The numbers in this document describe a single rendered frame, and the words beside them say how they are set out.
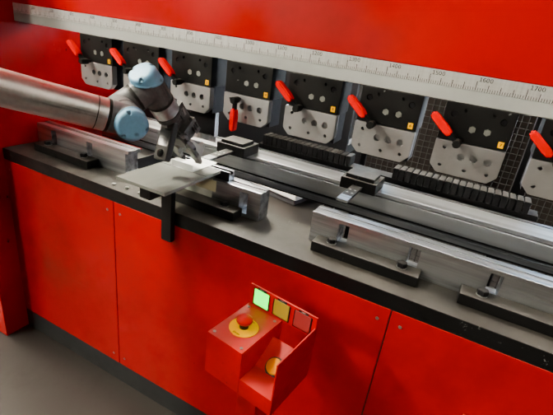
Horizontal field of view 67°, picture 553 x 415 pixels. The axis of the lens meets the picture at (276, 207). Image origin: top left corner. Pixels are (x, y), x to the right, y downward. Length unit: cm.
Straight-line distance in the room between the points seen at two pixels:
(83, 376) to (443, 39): 181
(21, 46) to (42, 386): 134
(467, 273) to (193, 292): 83
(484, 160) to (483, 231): 40
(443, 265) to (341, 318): 30
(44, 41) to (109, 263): 93
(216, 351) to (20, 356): 133
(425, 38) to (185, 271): 96
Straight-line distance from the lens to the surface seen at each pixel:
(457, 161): 107
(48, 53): 203
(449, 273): 118
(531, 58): 104
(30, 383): 210
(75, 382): 205
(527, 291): 119
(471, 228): 141
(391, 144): 108
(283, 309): 105
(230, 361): 102
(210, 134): 136
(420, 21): 106
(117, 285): 170
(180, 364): 167
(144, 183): 123
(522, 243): 142
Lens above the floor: 145
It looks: 24 degrees down
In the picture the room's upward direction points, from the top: 8 degrees clockwise
